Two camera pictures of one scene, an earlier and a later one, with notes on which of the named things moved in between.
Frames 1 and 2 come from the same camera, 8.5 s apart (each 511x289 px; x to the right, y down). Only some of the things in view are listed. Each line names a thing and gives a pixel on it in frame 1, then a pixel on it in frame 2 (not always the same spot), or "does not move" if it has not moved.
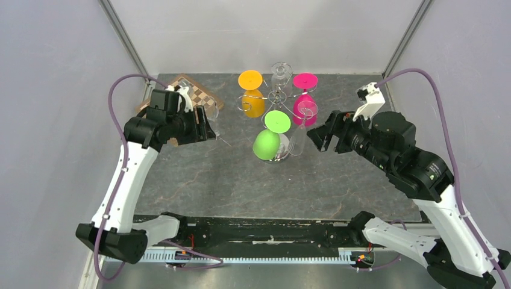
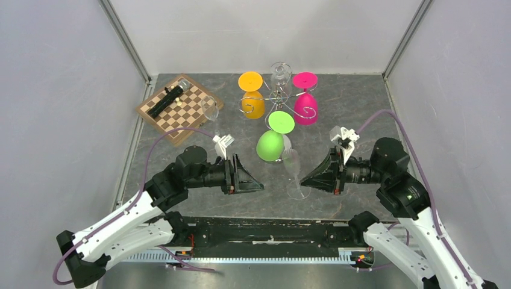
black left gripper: (200, 131) -> (238, 179)
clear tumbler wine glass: (282, 80) does not move
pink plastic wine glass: (305, 108) does not move
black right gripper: (339, 123) -> (329, 176)
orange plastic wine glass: (253, 103) does not move
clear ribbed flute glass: (305, 109) -> (295, 189)
